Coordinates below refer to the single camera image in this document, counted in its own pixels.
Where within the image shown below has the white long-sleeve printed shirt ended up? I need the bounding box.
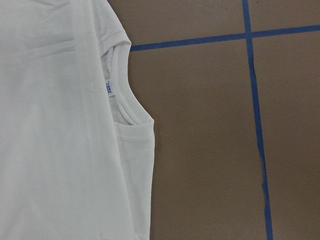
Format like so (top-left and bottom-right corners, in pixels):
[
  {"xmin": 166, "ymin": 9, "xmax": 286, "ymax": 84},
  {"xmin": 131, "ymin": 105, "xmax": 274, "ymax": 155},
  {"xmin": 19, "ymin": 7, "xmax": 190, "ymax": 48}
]
[{"xmin": 0, "ymin": 0, "xmax": 155, "ymax": 240}]

